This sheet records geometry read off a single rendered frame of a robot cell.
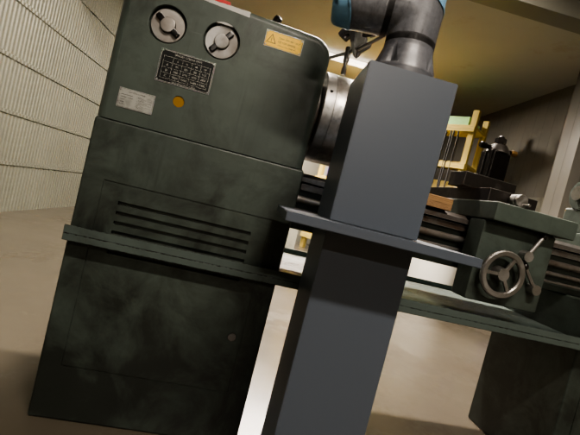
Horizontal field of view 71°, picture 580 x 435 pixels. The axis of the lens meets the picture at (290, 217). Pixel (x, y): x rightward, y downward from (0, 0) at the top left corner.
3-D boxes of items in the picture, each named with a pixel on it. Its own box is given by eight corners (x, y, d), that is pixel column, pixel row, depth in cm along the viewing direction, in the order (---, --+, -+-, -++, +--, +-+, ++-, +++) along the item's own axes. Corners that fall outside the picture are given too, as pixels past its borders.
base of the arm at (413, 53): (443, 84, 90) (455, 40, 89) (378, 66, 88) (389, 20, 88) (417, 99, 105) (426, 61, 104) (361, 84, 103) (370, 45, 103)
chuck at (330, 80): (316, 142, 127) (334, 53, 133) (294, 168, 158) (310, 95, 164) (326, 145, 128) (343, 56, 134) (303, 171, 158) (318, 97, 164)
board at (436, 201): (368, 189, 132) (371, 177, 132) (338, 188, 168) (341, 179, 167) (450, 211, 137) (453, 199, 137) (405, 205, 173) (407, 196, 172)
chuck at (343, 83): (326, 145, 128) (343, 56, 134) (303, 171, 158) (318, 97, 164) (353, 153, 129) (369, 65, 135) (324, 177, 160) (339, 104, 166)
